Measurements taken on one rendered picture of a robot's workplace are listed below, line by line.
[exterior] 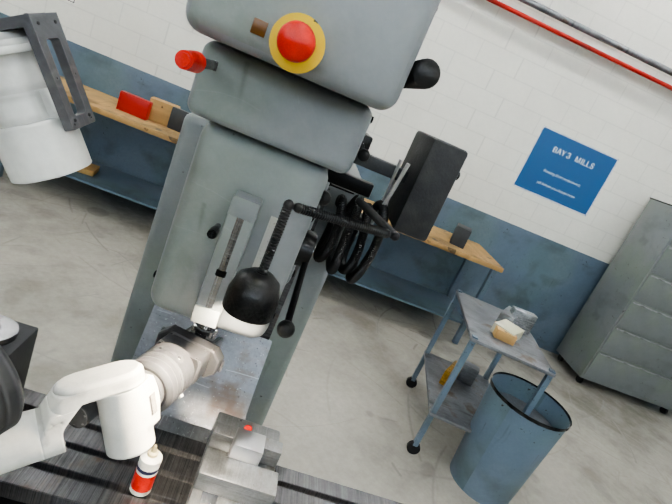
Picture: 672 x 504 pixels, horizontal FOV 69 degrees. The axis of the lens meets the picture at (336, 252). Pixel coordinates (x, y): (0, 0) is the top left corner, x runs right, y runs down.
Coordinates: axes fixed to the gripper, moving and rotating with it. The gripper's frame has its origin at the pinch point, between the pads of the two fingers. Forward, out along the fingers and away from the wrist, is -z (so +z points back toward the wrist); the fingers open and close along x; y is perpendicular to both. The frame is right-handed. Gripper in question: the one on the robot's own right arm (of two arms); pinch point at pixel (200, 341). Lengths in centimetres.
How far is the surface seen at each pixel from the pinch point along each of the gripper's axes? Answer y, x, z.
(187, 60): -47, 3, 29
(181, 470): 31.6, -4.7, -3.5
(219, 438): 21.7, -9.2, -5.4
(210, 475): 20.7, -12.1, 5.3
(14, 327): 11.8, 32.8, 5.1
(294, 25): -54, -6, 27
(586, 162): -90, -174, -476
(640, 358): 67, -309, -441
